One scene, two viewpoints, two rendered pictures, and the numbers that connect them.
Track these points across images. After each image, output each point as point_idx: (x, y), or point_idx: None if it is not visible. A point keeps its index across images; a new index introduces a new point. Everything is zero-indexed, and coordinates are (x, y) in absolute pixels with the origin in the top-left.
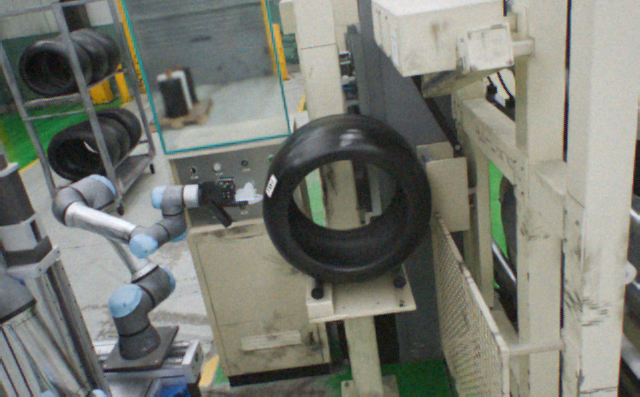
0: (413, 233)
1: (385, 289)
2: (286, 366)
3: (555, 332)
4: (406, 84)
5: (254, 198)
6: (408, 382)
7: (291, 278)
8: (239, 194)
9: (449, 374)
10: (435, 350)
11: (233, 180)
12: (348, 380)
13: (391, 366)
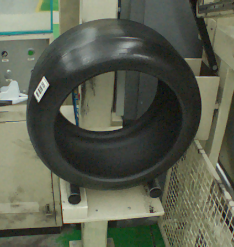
0: (180, 150)
1: (134, 192)
2: (25, 226)
3: None
4: (165, 1)
5: (19, 98)
6: (122, 243)
7: (35, 161)
8: (3, 93)
9: (154, 237)
10: (144, 219)
11: None
12: (75, 240)
13: (109, 230)
